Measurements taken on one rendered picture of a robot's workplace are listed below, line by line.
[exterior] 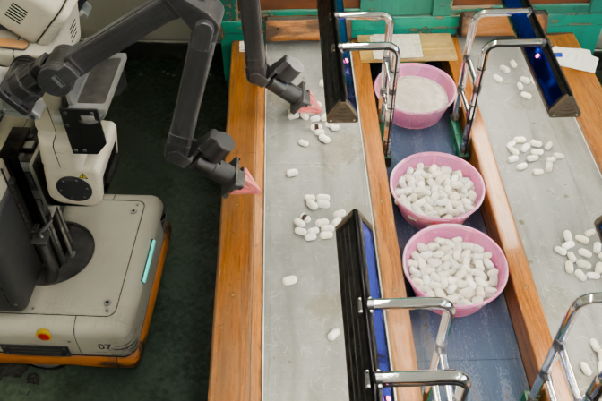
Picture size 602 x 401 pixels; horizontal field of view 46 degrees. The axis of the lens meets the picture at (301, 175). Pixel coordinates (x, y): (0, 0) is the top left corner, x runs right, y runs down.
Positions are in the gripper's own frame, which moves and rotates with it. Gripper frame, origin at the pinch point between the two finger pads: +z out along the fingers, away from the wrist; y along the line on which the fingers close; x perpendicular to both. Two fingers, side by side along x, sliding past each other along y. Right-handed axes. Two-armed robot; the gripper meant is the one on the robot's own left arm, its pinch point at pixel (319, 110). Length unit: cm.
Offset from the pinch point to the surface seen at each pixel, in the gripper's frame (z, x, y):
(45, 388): -23, 119, -53
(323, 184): 2.0, 1.5, -30.3
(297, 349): -4, 7, -84
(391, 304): -15, -33, -98
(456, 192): 31, -22, -34
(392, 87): 1.5, -29.3, -15.9
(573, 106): 28, -64, -37
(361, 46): -14.7, -33.9, -15.9
